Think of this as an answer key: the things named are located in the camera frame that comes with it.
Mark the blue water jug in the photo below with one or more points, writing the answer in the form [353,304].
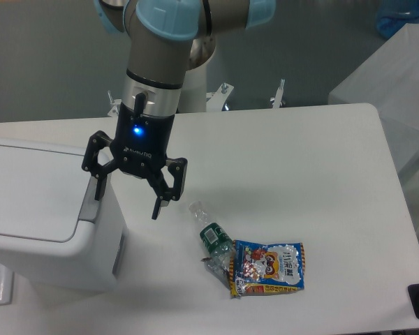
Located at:
[392,15]

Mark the blue cartoon snack bag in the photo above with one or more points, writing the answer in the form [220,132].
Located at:
[266,269]

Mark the white metal mounting frame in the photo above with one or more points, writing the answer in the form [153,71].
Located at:
[218,100]

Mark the white push-lid trash can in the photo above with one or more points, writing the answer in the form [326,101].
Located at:
[52,228]

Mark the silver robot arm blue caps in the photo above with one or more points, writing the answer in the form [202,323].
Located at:
[161,34]

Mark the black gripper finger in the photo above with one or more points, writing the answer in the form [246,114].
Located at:
[96,143]
[164,194]

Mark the crushed clear plastic bottle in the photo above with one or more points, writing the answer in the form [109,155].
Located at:
[219,246]

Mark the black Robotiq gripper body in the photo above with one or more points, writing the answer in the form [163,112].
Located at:
[140,144]

